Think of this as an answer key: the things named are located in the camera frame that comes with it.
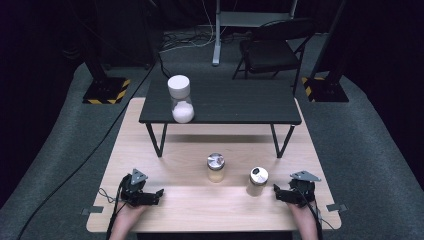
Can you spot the glass jar silver lid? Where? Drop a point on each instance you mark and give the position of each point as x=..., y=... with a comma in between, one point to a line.
x=215, y=173

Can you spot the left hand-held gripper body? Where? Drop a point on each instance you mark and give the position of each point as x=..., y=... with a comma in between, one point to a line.
x=135, y=195

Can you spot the black stand striped base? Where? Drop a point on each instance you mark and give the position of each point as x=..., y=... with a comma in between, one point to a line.
x=328, y=90
x=106, y=90

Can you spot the grey desk white legs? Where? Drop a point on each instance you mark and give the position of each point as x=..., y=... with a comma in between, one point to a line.
x=217, y=33

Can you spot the black folding chair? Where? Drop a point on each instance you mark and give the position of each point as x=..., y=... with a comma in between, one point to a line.
x=270, y=56

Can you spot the grey metal bracket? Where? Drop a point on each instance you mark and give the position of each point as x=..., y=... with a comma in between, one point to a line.
x=92, y=210
x=336, y=207

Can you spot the person's right hand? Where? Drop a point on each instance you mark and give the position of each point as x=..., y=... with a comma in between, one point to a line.
x=305, y=213

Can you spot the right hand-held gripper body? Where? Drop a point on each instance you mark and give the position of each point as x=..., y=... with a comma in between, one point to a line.
x=301, y=193

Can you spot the black metal shelf rack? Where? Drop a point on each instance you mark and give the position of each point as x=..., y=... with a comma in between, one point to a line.
x=240, y=100

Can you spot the glass jar tall white lid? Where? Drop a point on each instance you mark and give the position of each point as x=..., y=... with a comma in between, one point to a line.
x=179, y=86

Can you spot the person's left hand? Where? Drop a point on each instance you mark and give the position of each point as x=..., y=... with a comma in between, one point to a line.
x=128, y=213

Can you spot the glass jar holed white lid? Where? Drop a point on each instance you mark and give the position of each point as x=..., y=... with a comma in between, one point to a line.
x=259, y=175

